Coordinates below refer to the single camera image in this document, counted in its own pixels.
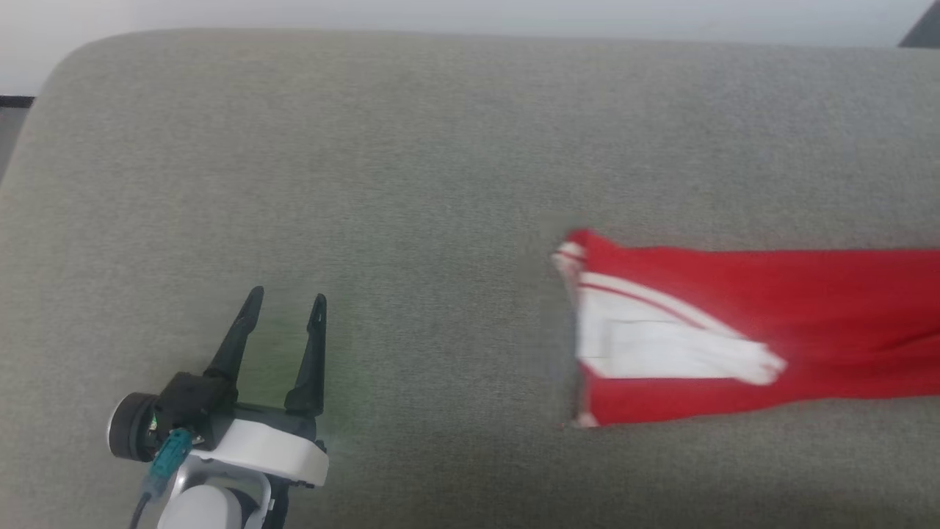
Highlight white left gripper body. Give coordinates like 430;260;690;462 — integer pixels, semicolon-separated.
191;401;330;529

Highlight black object beside sofa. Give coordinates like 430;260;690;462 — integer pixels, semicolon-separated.
899;0;940;49

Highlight teal cable connector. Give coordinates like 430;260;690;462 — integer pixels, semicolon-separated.
142;429;194;502

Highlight grey fabric sofa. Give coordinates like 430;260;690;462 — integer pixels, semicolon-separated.
0;27;940;529

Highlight red Bulls basketball jersey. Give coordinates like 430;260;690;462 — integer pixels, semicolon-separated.
550;228;940;430

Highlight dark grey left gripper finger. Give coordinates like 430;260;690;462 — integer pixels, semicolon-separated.
283;293;329;417
203;285;265;402

